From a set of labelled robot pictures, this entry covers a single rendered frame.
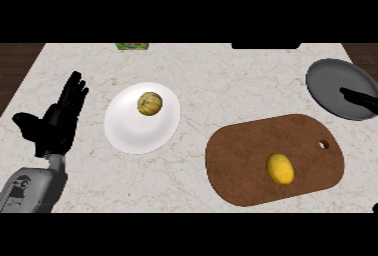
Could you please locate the green printed box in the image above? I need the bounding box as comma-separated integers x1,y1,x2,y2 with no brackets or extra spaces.
115,42,150,51

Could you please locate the brown wooden cutting board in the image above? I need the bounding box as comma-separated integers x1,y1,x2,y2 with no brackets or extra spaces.
203,113,346,208

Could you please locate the white oval plate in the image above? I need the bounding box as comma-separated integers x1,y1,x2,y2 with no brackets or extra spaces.
103,81,181,155

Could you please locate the yellow lemon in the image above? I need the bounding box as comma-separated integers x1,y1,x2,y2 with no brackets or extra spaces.
265,152,295,186

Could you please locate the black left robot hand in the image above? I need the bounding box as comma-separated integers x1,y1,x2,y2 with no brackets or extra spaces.
10,70,91,158

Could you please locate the dark grey pan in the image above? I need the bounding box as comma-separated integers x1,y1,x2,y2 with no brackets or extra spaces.
304,58,378,121

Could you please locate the yellow-green round melon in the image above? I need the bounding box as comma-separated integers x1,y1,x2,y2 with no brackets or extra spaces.
135,91,163,117

